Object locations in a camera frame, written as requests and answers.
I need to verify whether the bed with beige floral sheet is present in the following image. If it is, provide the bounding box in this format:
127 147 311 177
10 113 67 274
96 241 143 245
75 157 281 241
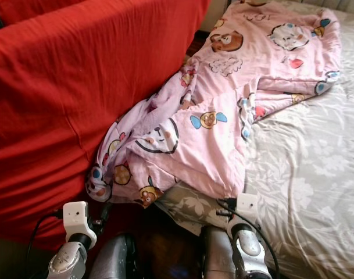
153 0 354 279

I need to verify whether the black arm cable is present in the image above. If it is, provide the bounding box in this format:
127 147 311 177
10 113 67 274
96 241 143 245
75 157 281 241
26 210 66 279
216 199 282 279

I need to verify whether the large red fabric beanbag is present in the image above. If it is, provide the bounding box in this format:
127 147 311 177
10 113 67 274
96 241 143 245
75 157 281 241
0 0 211 253

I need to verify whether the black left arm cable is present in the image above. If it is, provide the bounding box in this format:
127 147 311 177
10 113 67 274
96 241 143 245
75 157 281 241
26 210 66 279

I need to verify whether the robot left leg silver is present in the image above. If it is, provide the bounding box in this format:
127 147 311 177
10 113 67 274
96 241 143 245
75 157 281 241
90 232 137 279

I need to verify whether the pink cartoon print quilt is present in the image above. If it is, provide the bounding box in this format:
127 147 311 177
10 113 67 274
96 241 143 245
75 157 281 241
85 0 343 209

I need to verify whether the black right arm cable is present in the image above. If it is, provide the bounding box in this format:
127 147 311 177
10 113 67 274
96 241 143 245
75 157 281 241
216 199 282 279

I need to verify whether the robot right leg silver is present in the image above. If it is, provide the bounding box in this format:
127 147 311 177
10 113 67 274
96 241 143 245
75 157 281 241
200 226 235 279

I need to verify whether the robot leg silver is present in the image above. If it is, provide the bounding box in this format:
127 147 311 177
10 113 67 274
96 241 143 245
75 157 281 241
90 232 137 279
200 226 235 279

